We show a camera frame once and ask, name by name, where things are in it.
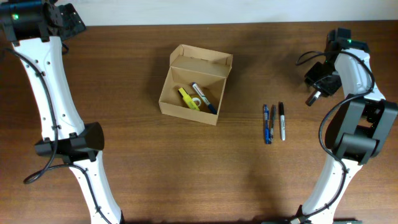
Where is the blue capped whiteboard marker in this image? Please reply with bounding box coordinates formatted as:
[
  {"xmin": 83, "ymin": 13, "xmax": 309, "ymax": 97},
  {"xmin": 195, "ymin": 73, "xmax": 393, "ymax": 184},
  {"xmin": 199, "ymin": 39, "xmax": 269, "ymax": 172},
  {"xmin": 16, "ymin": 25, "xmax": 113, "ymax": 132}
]
[{"xmin": 192, "ymin": 82, "xmax": 217, "ymax": 114}]

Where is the black capped whiteboard marker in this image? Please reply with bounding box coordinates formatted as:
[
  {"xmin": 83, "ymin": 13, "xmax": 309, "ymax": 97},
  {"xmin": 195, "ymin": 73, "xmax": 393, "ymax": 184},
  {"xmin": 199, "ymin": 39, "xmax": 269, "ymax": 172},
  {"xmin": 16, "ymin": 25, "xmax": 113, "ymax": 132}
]
[{"xmin": 305, "ymin": 90, "xmax": 322, "ymax": 106}]

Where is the black sharpie marker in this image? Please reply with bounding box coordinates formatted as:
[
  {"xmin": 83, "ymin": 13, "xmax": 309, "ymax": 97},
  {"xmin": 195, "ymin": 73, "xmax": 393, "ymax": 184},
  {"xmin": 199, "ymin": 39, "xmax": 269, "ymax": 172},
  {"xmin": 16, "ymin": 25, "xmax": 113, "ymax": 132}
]
[{"xmin": 278, "ymin": 102, "xmax": 285, "ymax": 141}]

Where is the brown cardboard box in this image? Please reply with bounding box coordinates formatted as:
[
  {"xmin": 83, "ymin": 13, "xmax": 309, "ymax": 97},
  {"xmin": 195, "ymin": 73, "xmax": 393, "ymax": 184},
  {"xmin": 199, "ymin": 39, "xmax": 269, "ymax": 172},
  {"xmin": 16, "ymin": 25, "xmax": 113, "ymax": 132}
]
[{"xmin": 159, "ymin": 44, "xmax": 233, "ymax": 126}]

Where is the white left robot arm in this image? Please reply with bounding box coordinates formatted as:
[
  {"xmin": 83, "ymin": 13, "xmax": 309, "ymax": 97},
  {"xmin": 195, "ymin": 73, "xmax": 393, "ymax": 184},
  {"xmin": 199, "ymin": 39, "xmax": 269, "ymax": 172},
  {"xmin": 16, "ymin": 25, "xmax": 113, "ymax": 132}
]
[{"xmin": 1, "ymin": 0, "xmax": 125, "ymax": 224}]

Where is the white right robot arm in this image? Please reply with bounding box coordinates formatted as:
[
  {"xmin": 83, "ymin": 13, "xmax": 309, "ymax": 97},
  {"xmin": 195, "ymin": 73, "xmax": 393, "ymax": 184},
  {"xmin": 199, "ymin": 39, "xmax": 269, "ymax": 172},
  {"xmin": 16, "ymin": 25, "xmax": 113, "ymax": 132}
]
[{"xmin": 289, "ymin": 28, "xmax": 397, "ymax": 223}]

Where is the dark grey ballpoint pen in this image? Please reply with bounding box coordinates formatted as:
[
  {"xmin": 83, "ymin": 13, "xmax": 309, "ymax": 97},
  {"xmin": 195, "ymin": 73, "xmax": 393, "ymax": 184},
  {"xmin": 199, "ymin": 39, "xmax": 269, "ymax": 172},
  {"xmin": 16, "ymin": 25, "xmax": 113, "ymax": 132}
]
[{"xmin": 269, "ymin": 105, "xmax": 276, "ymax": 144}]

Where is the yellow tape roll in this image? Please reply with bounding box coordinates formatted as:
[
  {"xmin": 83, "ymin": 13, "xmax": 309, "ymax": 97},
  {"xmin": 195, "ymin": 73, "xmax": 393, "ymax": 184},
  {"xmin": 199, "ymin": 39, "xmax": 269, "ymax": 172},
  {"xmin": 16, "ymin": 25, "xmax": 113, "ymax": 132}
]
[{"xmin": 192, "ymin": 97, "xmax": 202, "ymax": 107}]

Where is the blue ballpoint pen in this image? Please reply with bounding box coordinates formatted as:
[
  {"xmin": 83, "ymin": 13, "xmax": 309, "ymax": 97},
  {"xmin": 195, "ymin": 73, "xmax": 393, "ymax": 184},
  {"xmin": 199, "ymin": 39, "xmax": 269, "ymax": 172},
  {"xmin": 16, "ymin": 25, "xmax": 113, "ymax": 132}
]
[{"xmin": 264, "ymin": 105, "xmax": 270, "ymax": 144}]

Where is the yellow highlighter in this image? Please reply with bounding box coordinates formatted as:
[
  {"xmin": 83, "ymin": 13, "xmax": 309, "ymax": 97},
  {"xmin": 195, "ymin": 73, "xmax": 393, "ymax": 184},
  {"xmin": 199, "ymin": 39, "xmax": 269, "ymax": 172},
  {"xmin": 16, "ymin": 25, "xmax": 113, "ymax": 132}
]
[{"xmin": 178, "ymin": 88, "xmax": 200, "ymax": 111}]

